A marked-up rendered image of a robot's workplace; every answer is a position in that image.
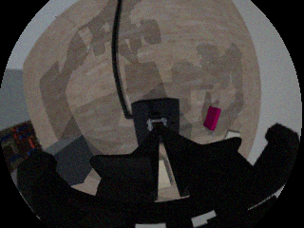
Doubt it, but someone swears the magenta rectangular block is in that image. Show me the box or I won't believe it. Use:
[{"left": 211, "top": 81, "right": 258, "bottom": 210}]
[{"left": 204, "top": 106, "right": 221, "bottom": 130}]

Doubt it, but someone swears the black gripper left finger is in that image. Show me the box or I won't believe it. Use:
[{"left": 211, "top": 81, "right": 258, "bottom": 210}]
[{"left": 89, "top": 126, "right": 160, "bottom": 201}]

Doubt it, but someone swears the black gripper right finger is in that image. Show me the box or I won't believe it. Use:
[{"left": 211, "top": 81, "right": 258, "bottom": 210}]
[{"left": 161, "top": 126, "right": 242, "bottom": 198}]

